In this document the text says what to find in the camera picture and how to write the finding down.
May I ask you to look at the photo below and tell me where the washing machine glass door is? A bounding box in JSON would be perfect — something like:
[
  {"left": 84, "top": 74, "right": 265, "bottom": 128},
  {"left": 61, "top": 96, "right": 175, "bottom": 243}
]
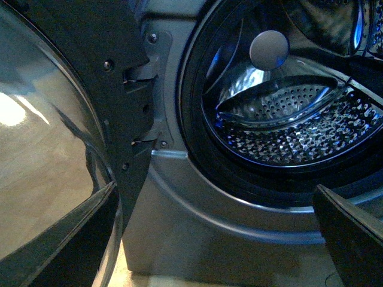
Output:
[{"left": 0, "top": 0, "right": 159, "bottom": 287}]

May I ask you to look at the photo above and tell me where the steel perforated washer drum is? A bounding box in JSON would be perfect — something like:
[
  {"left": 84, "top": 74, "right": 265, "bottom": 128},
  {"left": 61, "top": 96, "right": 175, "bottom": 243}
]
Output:
[{"left": 202, "top": 1, "right": 382, "bottom": 169}]

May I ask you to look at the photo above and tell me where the grey front-load washing machine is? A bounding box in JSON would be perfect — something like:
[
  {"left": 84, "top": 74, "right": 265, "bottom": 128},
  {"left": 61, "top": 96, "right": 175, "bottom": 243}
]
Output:
[{"left": 123, "top": 1, "right": 382, "bottom": 286}]

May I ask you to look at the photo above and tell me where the black rubber door gasket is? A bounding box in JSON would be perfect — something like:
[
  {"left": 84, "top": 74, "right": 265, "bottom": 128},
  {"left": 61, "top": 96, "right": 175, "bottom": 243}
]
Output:
[{"left": 179, "top": 1, "right": 382, "bottom": 207}]

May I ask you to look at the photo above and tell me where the grey door hinge bracket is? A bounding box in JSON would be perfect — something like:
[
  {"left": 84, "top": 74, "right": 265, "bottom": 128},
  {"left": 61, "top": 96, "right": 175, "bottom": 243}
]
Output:
[{"left": 128, "top": 30, "right": 174, "bottom": 149}]

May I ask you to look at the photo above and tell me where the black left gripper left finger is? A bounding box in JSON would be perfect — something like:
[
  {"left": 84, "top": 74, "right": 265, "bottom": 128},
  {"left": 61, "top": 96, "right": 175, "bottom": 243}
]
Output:
[{"left": 1, "top": 182, "right": 120, "bottom": 286}]

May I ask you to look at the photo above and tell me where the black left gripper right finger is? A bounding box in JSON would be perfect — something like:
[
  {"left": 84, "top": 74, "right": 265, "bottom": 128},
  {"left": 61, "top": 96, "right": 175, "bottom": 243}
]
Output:
[{"left": 312, "top": 185, "right": 382, "bottom": 286}]

